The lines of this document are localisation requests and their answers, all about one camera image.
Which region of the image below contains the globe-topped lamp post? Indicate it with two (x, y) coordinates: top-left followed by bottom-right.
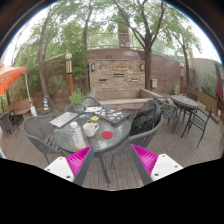
(64, 52), (75, 98)

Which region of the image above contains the closed red parasol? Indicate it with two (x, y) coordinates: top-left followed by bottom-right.
(214, 63), (224, 118)

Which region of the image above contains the white ribbed mug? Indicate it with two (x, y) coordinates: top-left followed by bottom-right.
(82, 121), (100, 138)

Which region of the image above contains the round dark patio table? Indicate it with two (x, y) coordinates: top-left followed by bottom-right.
(170, 94), (200, 135)

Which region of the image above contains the green plant in blue pot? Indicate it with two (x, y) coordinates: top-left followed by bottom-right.
(68, 88), (87, 115)

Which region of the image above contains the silver laptop with stickers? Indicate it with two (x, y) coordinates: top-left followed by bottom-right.
(49, 111), (80, 129)

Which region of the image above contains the flat round red coaster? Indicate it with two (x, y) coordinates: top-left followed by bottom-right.
(101, 130), (115, 140)

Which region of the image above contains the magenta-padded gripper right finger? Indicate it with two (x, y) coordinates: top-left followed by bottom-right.
(127, 143), (184, 186)

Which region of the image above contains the orange canopy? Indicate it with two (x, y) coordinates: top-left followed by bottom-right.
(0, 64), (28, 97)

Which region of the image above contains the short wooden lamp post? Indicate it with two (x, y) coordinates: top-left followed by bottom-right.
(179, 62), (186, 95)

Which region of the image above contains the black jacket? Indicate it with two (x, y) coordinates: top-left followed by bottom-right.
(129, 99), (163, 136)

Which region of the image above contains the forked dark-trunk tree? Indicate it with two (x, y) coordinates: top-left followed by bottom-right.
(109, 0), (201, 91)

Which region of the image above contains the white sticker sheet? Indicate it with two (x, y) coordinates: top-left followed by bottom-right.
(84, 105), (104, 114)

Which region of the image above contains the leaning-trunk tree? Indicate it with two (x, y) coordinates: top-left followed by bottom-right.
(13, 3), (89, 109)

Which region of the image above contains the clear plastic bottle white cap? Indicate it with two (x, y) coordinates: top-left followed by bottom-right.
(69, 121), (87, 151)

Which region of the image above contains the blue yellow striped cone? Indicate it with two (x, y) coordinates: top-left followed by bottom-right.
(42, 95), (51, 112)

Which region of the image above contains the black laptop with stickers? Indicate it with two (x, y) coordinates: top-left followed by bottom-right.
(94, 106), (132, 126)

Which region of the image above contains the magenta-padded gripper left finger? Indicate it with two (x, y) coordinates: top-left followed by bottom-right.
(44, 144), (96, 187)

